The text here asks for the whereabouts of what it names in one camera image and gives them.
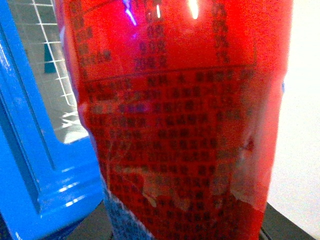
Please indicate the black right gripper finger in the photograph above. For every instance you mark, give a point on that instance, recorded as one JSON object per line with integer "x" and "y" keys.
{"x": 277, "y": 227}

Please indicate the red drink bottle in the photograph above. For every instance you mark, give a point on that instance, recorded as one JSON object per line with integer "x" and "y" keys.
{"x": 181, "y": 100}

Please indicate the white blue chest freezer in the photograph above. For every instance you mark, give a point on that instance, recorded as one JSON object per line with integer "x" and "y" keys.
{"x": 49, "y": 180}

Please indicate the white wire freezer basket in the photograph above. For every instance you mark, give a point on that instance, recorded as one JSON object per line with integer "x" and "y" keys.
{"x": 54, "y": 78}

